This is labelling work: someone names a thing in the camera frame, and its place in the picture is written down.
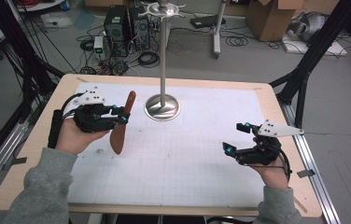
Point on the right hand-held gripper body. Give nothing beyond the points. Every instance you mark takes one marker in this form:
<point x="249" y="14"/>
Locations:
<point x="263" y="154"/>

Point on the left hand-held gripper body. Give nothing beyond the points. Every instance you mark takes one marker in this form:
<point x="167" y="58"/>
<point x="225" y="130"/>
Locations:
<point x="92" y="119"/>

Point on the wooden spatula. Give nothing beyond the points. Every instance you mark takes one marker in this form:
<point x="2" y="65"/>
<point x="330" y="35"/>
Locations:
<point x="119" y="140"/>

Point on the person's right hand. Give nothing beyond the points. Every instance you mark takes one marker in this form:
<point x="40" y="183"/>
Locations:
<point x="274" y="175"/>

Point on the person's left hand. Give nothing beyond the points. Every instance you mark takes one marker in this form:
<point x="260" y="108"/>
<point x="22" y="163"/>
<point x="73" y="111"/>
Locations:
<point x="74" y="138"/>

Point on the silver metal stand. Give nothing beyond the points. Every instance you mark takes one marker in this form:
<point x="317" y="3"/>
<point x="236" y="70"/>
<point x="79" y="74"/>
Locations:
<point x="163" y="107"/>

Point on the white grid mat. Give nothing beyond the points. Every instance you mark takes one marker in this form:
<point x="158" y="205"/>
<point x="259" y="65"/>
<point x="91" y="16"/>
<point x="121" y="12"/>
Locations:
<point x="179" y="161"/>

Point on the small white electronic box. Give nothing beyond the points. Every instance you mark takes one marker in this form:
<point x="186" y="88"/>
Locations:
<point x="98" y="46"/>

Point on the black computer tower green label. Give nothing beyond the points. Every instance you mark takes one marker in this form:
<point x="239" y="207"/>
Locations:
<point x="116" y="29"/>

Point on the large brown cardboard box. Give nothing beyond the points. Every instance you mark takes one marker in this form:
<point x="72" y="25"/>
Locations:
<point x="270" y="18"/>

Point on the white flat board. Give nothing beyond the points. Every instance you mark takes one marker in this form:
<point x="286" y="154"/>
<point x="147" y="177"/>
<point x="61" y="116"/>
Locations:
<point x="326" y="49"/>

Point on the black flat device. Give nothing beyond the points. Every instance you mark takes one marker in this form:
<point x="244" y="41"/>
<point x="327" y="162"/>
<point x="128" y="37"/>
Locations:
<point x="206" y="21"/>

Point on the grey white helmet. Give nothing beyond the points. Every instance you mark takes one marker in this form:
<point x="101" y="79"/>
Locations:
<point x="307" y="26"/>

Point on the black frame strut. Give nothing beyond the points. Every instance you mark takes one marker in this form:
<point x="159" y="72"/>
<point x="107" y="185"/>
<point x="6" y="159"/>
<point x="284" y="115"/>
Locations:
<point x="24" y="62"/>
<point x="316" y="49"/>

